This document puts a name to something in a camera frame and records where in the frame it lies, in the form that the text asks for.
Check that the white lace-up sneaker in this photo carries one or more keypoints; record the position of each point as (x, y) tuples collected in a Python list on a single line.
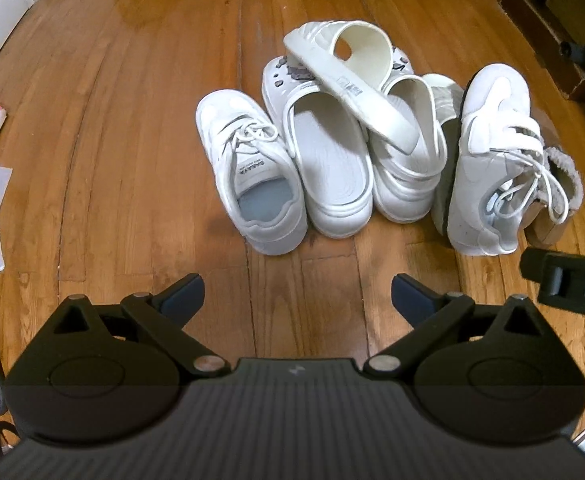
[(232, 125)]

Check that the tan fleece-lined slipper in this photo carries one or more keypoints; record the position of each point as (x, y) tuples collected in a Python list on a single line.
[(567, 175)]

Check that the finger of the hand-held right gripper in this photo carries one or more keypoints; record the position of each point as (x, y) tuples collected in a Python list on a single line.
[(532, 265)]

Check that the white clog with charms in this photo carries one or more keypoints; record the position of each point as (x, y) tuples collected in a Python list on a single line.
[(402, 180), (332, 170)]

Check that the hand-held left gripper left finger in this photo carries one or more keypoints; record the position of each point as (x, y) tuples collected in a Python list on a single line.
[(185, 300)]

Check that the white slide sandal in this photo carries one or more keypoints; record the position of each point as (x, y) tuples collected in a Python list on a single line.
[(445, 100), (322, 50)]

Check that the dark wooden furniture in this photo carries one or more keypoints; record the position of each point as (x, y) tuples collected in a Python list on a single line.
[(532, 20)]

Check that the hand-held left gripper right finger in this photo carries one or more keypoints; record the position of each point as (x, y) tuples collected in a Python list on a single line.
[(412, 300)]

